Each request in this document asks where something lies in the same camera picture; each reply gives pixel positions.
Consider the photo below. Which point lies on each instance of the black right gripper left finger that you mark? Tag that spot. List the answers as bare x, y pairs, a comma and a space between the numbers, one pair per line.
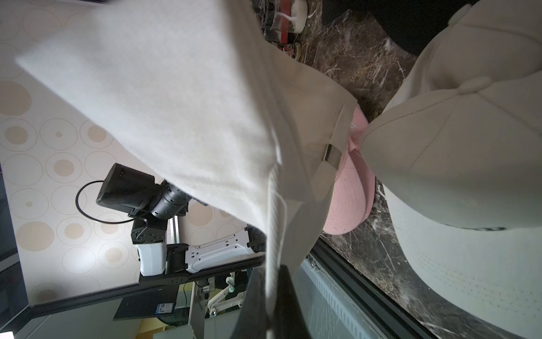
253, 319

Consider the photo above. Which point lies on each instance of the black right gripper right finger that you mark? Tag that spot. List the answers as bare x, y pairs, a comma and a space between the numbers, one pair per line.
287, 320

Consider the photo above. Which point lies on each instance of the pink cap with logo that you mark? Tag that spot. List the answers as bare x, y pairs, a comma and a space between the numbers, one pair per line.
354, 189

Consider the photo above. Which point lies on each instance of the beige Colorado cap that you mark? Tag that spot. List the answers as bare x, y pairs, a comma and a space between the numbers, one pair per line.
194, 91
458, 150

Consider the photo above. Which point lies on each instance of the black cap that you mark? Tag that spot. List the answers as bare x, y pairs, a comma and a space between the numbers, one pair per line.
411, 24

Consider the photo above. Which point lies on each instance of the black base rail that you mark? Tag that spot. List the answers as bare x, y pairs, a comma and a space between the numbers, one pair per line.
335, 301

